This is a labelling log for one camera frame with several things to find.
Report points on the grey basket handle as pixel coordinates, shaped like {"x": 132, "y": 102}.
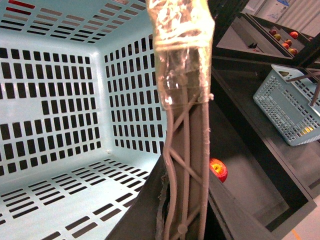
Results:
{"x": 183, "y": 33}

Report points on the red apple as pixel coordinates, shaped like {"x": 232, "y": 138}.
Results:
{"x": 219, "y": 169}

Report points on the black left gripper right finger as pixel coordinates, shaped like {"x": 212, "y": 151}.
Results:
{"x": 229, "y": 219}

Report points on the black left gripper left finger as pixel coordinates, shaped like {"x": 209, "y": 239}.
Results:
{"x": 145, "y": 219}

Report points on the light blue shopping basket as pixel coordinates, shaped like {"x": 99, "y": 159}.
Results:
{"x": 81, "y": 124}

